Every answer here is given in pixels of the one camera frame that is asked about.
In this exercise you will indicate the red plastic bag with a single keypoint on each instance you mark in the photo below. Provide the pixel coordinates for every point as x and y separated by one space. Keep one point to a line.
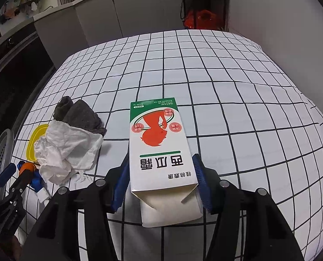
202 19

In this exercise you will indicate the small black stove knob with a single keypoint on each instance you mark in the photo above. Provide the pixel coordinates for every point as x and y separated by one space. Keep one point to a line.
10 41

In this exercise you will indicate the dark grey cloth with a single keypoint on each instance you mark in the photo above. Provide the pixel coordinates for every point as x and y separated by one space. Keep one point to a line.
80 114

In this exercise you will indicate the grey kitchen cabinet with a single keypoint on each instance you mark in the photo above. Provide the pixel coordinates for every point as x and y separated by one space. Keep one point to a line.
109 13

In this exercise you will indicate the small orange fruit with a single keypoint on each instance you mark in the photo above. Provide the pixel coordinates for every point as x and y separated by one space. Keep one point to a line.
24 166

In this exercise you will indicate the blue foil wrapper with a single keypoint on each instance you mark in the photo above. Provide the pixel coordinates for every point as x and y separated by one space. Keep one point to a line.
38 182

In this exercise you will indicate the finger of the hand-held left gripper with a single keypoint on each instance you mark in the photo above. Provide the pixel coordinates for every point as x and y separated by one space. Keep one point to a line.
6 173
21 182

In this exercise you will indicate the white black-grid tablecloth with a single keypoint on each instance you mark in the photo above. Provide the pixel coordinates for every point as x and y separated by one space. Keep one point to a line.
232 100

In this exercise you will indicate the black glass stove cabinet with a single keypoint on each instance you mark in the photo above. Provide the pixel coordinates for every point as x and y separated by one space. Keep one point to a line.
14 68

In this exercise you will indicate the grey perforated plastic basket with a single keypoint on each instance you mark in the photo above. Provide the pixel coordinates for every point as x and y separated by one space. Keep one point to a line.
1 152

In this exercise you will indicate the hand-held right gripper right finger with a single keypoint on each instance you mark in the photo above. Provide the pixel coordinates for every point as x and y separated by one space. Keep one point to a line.
202 185

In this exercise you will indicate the white red green carton box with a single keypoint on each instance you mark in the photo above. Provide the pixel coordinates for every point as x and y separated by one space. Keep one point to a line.
156 146

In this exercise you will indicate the white tissue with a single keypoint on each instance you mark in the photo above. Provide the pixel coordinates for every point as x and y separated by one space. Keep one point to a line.
66 152

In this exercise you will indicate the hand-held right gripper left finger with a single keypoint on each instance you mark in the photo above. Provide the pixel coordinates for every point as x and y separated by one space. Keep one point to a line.
120 190

